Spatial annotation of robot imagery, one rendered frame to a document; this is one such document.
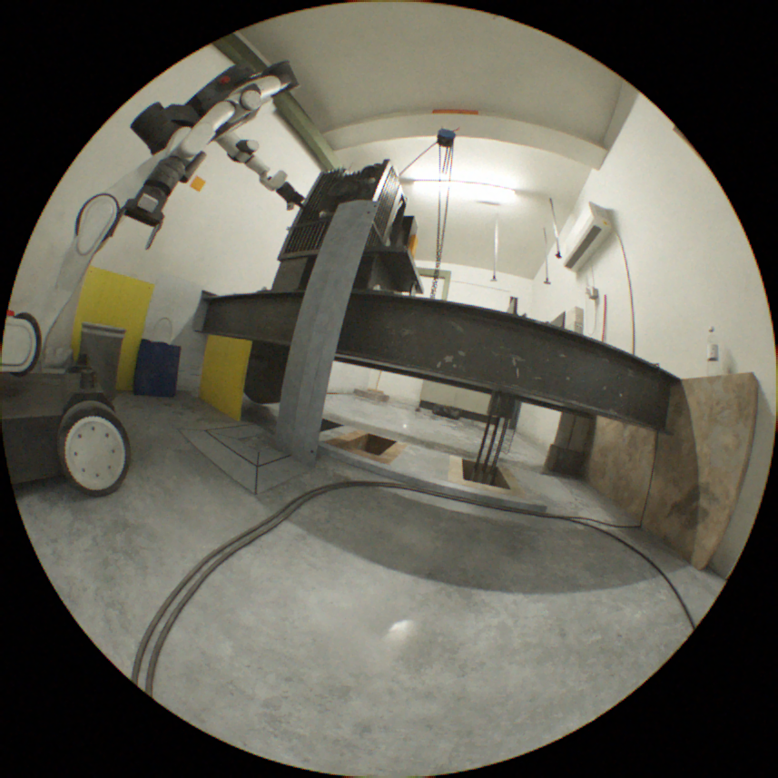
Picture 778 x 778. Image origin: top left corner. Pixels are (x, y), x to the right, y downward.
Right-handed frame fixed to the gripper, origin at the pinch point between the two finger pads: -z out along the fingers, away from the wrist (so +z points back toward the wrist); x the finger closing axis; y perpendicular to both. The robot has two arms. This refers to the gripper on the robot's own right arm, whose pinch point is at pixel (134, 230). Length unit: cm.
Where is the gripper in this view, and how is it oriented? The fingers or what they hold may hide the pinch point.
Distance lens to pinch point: 65.9
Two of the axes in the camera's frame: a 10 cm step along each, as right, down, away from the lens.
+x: 1.9, -0.3, 9.8
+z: 2.1, -9.8, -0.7
